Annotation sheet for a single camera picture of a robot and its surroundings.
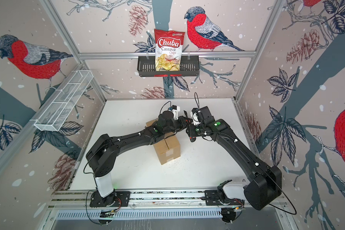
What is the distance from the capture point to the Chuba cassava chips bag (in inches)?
32.9

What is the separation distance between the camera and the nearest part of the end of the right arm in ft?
1.79

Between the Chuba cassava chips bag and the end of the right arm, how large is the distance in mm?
349
